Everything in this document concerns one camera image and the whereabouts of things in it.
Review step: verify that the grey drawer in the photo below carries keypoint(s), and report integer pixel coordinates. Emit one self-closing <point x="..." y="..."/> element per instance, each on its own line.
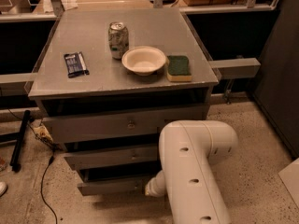
<point x="68" y="129"/>
<point x="112" y="156"/>
<point x="120" y="178"/>

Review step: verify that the grey top drawer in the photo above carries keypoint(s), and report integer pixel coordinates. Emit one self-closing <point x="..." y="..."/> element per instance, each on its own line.
<point x="68" y="129"/>

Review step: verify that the grey middle drawer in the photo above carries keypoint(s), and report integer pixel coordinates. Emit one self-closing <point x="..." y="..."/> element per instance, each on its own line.
<point x="112" y="156"/>

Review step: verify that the green yellow sponge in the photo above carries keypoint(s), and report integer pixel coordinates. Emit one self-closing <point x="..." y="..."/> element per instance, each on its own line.
<point x="177" y="69"/>

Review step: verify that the black pole on floor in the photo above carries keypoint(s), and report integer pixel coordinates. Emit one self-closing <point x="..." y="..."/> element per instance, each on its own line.
<point x="14" y="163"/>

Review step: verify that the white power strip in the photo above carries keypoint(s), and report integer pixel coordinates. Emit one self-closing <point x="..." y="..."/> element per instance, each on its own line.
<point x="42" y="132"/>

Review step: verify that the crushed green soda can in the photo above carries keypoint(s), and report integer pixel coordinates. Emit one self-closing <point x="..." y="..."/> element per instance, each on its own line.
<point x="118" y="39"/>

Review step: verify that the dark blue snack packet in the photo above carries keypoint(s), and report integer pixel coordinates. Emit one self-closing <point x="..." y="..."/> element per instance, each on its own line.
<point x="75" y="64"/>

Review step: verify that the grey drawer cabinet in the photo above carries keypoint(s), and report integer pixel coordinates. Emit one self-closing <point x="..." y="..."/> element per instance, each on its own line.
<point x="110" y="87"/>

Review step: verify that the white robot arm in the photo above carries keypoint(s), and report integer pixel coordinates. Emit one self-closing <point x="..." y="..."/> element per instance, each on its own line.
<point x="186" y="149"/>

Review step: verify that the grey rail beam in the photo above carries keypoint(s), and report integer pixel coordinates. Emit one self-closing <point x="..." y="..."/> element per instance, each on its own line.
<point x="236" y="68"/>
<point x="16" y="84"/>

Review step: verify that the grey rail beam right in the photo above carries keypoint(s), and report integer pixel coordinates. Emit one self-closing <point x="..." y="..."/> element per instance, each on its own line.
<point x="236" y="68"/>

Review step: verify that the white board corner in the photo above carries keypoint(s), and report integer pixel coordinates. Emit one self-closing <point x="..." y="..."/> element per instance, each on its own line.
<point x="290" y="178"/>

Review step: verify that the white paper bowl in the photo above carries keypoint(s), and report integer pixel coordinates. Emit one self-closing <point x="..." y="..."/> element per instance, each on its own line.
<point x="143" y="60"/>

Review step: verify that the white paper on counter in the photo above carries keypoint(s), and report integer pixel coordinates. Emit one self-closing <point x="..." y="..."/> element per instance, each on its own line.
<point x="69" y="4"/>

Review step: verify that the grey bottom drawer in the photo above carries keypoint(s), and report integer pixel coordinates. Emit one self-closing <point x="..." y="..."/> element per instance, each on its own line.
<point x="120" y="178"/>

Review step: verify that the white shoe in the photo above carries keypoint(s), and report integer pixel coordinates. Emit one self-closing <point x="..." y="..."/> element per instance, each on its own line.
<point x="3" y="188"/>

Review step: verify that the grey rail beam left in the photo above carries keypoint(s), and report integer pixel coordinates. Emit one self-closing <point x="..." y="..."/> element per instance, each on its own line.
<point x="16" y="84"/>

